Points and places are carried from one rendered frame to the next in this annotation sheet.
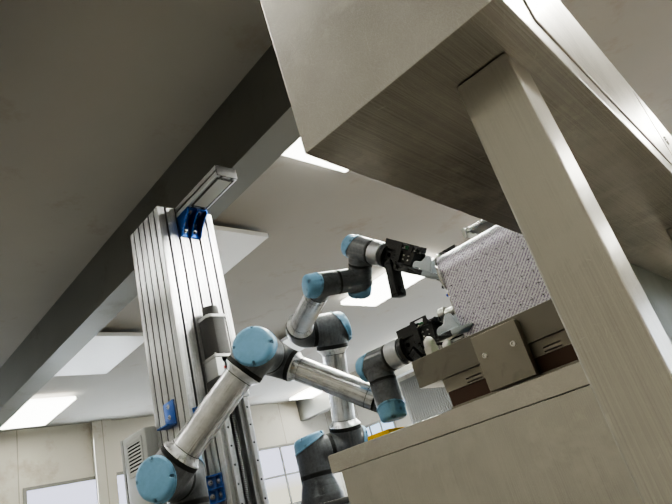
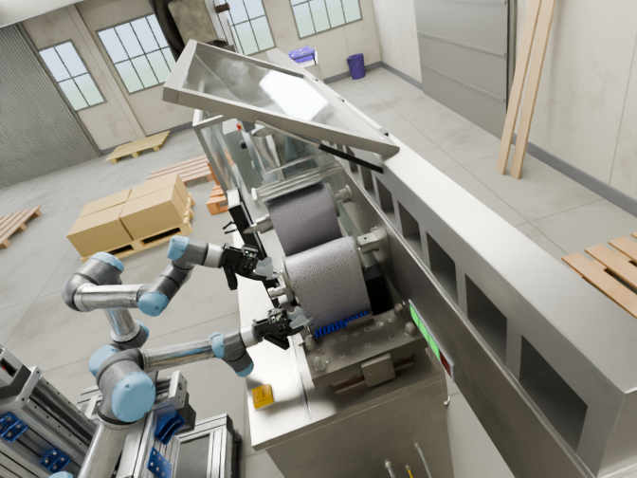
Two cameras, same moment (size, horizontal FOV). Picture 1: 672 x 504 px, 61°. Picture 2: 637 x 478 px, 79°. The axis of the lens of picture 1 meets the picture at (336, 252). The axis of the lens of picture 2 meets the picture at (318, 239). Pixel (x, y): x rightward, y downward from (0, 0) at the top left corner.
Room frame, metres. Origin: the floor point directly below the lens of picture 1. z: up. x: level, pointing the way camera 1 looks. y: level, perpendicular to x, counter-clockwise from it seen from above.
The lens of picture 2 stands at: (0.56, 0.30, 2.07)
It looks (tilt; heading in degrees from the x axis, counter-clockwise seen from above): 34 degrees down; 320
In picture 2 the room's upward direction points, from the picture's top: 18 degrees counter-clockwise
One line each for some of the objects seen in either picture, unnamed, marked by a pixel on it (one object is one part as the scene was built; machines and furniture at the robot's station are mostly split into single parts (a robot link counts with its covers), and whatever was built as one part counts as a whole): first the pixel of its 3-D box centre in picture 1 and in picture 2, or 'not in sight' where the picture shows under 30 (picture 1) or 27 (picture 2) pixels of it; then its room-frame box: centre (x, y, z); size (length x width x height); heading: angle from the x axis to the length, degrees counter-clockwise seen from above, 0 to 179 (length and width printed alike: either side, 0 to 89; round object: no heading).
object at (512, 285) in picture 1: (500, 303); (336, 303); (1.33, -0.34, 1.12); 0.23 x 0.01 x 0.18; 53
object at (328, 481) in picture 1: (320, 488); not in sight; (2.11, 0.28, 0.87); 0.15 x 0.15 x 0.10
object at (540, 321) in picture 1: (510, 342); (363, 344); (1.21, -0.30, 1.00); 0.40 x 0.16 x 0.06; 53
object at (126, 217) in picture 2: not in sight; (136, 217); (5.21, -0.99, 0.23); 1.33 x 0.96 x 0.46; 47
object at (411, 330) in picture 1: (421, 339); (272, 325); (1.47, -0.15, 1.12); 0.12 x 0.08 x 0.09; 53
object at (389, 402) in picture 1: (389, 400); (238, 358); (1.58, -0.02, 1.01); 0.11 x 0.08 x 0.11; 176
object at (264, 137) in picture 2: not in sight; (268, 137); (1.96, -0.79, 1.50); 0.14 x 0.14 x 0.06
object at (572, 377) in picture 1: (631, 393); (287, 227); (2.18, -0.87, 0.88); 2.52 x 0.66 x 0.04; 143
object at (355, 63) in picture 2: not in sight; (355, 65); (5.76, -6.49, 0.23); 0.40 x 0.36 x 0.46; 48
